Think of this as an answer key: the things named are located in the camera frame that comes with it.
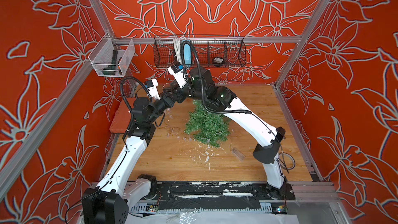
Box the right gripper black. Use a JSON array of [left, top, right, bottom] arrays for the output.
[[161, 79, 209, 105]]

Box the clear battery pack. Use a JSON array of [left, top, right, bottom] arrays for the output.
[[231, 147, 245, 161]]

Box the dark green handled tool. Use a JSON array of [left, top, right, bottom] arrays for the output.
[[103, 49, 118, 76]]

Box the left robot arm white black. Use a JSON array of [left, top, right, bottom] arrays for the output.
[[81, 77, 178, 224]]

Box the black wire wall basket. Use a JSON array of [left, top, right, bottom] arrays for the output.
[[153, 35, 247, 68]]

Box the orange plastic tool case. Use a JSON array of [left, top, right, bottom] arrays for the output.
[[109, 101, 131, 134]]

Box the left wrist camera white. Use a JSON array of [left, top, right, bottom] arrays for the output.
[[145, 79, 160, 100]]

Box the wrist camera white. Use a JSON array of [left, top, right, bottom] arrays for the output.
[[167, 61, 189, 89], [145, 79, 160, 100]]

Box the small green christmas tree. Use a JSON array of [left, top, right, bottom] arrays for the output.
[[184, 100, 230, 148]]

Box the light blue box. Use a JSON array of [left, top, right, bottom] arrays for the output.
[[182, 44, 192, 67]]

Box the small black device in basket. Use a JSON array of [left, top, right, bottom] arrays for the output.
[[212, 57, 225, 67]]

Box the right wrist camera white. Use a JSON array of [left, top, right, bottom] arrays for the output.
[[167, 61, 189, 89]]

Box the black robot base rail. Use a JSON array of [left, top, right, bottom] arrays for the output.
[[157, 181, 296, 201]]

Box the clear acrylic wall bin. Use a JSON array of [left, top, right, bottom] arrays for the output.
[[89, 33, 135, 78]]

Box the white coiled cable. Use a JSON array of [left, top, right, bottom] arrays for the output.
[[173, 37, 184, 65]]

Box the tape roll ring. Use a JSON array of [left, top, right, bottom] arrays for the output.
[[278, 152, 296, 171]]

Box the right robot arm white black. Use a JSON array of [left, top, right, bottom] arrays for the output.
[[168, 39, 288, 198]]

